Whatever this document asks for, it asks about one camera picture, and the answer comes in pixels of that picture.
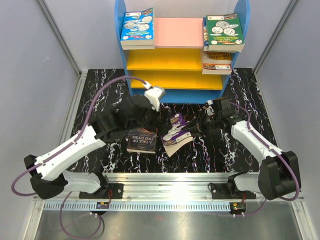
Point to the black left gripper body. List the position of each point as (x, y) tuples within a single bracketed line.
[(161, 126)]

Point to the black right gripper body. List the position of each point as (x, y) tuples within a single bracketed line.
[(205, 122)]

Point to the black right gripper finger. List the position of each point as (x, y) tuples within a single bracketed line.
[(196, 133), (192, 125)]

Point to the purple treehouse book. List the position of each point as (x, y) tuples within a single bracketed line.
[(176, 137)]

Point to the dark tale of two cities book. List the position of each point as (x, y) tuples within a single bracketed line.
[(141, 141)]

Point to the yellow 130-storey treehouse book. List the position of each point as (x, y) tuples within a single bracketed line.
[(216, 63)]

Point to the blue 91-storey treehouse book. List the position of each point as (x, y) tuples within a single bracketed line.
[(205, 35)]

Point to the lime green treehouse book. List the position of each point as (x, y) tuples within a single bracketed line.
[(138, 47)]

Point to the light blue 26-storey book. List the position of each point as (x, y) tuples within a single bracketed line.
[(138, 28)]

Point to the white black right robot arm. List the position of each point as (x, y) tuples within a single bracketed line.
[(279, 173)]

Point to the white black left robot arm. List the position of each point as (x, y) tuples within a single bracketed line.
[(49, 174)]

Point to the blue pink yellow bookshelf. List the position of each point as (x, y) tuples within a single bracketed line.
[(176, 63)]

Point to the right small circuit board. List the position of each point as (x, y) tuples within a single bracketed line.
[(238, 206)]

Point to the small circuit board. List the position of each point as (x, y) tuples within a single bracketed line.
[(238, 206), (102, 205)]

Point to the left small circuit board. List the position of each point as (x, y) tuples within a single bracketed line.
[(102, 205)]

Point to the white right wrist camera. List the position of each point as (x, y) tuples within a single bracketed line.
[(208, 108)]

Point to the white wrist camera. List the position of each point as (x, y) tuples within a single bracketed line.
[(154, 94), (208, 108)]

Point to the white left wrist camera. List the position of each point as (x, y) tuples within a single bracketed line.
[(154, 94)]

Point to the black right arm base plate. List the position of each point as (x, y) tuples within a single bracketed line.
[(220, 191)]

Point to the aluminium mounting rail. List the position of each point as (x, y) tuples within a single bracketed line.
[(176, 187)]

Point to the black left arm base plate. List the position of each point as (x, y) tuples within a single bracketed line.
[(115, 190)]

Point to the slotted grey cable duct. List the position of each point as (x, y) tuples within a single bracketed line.
[(138, 206)]

